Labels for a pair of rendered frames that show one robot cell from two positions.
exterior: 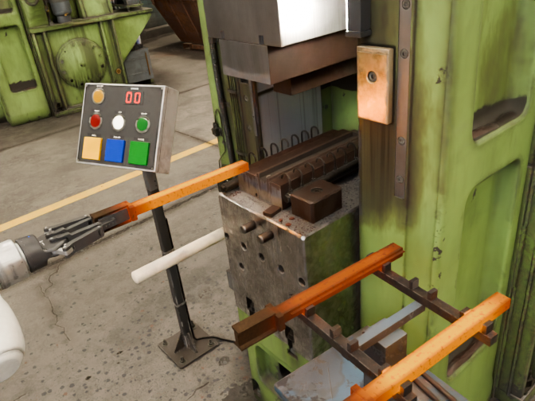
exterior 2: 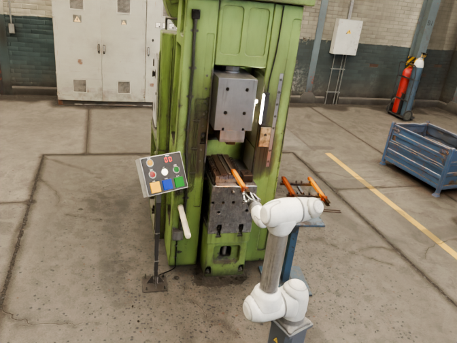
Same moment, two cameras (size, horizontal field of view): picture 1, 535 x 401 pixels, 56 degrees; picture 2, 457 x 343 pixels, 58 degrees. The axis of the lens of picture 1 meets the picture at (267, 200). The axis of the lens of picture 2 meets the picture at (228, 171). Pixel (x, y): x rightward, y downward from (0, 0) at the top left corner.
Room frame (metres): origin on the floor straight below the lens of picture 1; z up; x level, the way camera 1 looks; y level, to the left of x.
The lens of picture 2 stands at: (0.18, 2.86, 2.38)
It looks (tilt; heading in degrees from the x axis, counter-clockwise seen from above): 24 degrees down; 291
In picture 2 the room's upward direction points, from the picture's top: 6 degrees clockwise
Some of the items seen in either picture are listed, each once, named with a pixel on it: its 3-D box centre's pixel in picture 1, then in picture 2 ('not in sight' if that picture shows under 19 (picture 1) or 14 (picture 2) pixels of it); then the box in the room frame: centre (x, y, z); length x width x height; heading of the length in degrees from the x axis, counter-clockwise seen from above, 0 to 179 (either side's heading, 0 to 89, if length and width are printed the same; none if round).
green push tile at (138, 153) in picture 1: (139, 153); (179, 182); (1.53, 0.40, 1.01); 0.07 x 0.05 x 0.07; 62
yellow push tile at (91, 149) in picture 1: (92, 148); (155, 187); (1.62, 0.58, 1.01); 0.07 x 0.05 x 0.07; 62
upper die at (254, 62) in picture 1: (302, 44); (226, 127); (1.42, -0.15, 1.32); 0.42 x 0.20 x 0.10; 127
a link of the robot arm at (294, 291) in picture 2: not in sight; (293, 298); (0.45, 0.90, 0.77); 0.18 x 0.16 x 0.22; 48
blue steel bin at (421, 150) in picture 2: not in sight; (431, 155); (-0.47, -3.77, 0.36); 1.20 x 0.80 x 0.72; 135
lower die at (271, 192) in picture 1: (310, 162); (222, 167); (1.42, -0.15, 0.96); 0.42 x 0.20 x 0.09; 127
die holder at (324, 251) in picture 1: (328, 239); (224, 194); (1.38, -0.19, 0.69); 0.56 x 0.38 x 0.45; 127
